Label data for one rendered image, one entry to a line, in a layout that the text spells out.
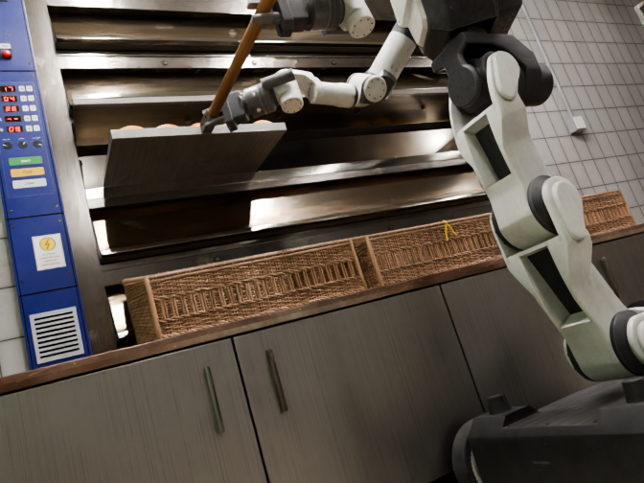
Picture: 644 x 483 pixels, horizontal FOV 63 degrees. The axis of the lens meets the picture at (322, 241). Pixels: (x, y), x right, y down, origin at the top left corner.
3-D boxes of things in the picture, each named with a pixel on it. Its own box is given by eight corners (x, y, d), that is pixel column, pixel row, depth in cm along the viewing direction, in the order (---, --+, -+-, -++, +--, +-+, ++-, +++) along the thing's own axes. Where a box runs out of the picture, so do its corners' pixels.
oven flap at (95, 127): (73, 104, 162) (76, 146, 178) (494, 90, 245) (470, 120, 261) (72, 99, 163) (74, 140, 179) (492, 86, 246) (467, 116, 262)
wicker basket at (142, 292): (137, 369, 157) (119, 281, 163) (307, 324, 182) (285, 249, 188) (155, 343, 115) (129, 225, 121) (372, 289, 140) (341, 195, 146)
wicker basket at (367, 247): (310, 323, 183) (288, 249, 189) (435, 291, 210) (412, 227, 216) (381, 287, 142) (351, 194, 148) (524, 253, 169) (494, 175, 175)
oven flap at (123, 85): (71, 116, 175) (61, 79, 185) (471, 99, 258) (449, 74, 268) (70, 105, 172) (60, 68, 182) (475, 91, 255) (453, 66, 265)
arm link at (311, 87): (270, 82, 158) (311, 87, 164) (276, 105, 154) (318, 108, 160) (276, 66, 153) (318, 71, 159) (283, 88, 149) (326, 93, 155)
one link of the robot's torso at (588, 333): (607, 366, 132) (510, 200, 138) (686, 354, 116) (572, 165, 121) (574, 397, 124) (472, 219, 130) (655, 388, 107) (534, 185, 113)
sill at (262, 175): (86, 207, 174) (83, 195, 175) (484, 160, 258) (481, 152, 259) (86, 200, 169) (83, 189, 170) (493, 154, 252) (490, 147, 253)
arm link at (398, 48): (367, 108, 174) (402, 47, 172) (387, 113, 163) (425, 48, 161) (340, 89, 168) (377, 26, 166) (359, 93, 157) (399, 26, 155)
